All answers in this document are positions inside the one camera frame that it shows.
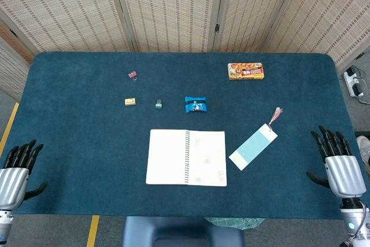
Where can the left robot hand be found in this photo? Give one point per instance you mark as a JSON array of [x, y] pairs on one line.
[[13, 177]]

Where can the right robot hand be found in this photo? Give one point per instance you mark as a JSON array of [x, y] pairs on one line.
[[342, 171]]

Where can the blue and white bookmark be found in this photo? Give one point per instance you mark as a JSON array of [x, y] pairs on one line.
[[253, 147]]

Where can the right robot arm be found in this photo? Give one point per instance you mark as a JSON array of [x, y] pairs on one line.
[[356, 221]]

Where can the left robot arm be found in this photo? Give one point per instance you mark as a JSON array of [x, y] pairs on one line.
[[5, 224]]

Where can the open spiral notebook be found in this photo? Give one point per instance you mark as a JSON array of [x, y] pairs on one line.
[[186, 157]]

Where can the white shoe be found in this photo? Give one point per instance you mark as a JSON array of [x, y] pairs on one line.
[[364, 151]]

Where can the white power strip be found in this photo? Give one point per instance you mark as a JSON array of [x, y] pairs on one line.
[[353, 82]]

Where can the green checked cloth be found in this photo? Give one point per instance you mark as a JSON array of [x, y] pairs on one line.
[[234, 222]]

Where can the orange snack box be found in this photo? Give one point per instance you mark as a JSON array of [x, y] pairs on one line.
[[245, 70]]

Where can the yellow eraser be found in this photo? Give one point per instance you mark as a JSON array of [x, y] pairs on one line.
[[130, 101]]

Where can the pink binder clip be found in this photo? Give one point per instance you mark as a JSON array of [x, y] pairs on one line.
[[132, 75]]

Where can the blue snack packet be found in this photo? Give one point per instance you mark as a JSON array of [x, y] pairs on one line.
[[196, 104]]

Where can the dark blue chair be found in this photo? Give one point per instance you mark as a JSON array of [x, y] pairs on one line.
[[182, 232]]

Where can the blue table cloth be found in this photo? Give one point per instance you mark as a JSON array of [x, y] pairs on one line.
[[185, 90]]

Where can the woven folding screen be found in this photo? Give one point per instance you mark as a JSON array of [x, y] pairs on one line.
[[173, 7]]

